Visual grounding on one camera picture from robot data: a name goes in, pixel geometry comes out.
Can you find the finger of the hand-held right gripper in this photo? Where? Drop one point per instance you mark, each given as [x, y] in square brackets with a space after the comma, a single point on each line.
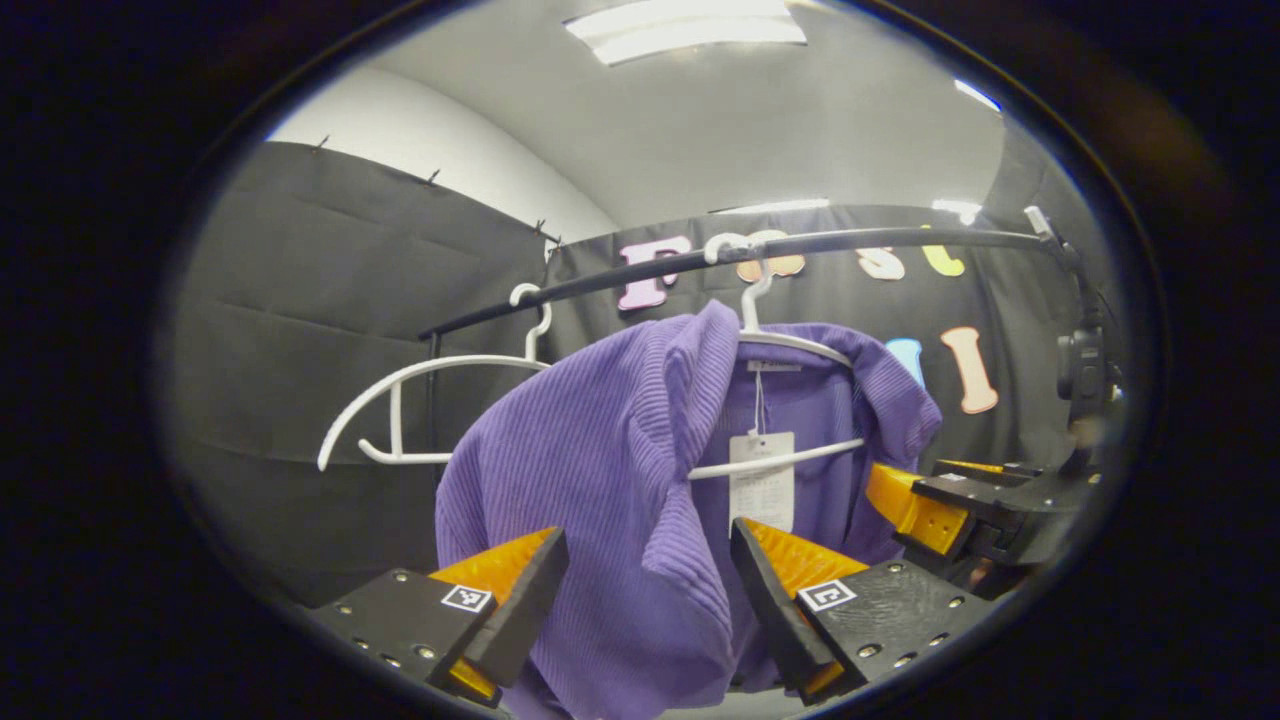
[985, 468]
[915, 510]

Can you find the white clothes hanger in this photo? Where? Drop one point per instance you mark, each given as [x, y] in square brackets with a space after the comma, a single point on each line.
[397, 420]
[820, 452]

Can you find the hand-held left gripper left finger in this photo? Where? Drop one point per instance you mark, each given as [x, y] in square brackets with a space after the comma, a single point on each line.
[520, 620]

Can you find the small ceiling light panel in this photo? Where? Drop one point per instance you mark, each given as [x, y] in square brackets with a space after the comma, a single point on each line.
[978, 95]

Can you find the white paper garment tag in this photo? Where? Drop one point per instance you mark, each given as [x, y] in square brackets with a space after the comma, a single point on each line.
[760, 480]

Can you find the black backdrop cloth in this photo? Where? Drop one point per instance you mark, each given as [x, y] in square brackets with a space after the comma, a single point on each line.
[300, 300]

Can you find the large ceiling light panel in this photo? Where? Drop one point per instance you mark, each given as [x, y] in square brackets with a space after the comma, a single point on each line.
[685, 30]

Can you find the black clothes rack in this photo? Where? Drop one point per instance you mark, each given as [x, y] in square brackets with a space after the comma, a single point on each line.
[900, 236]

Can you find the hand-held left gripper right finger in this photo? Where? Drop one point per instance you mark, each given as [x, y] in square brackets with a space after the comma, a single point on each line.
[775, 615]

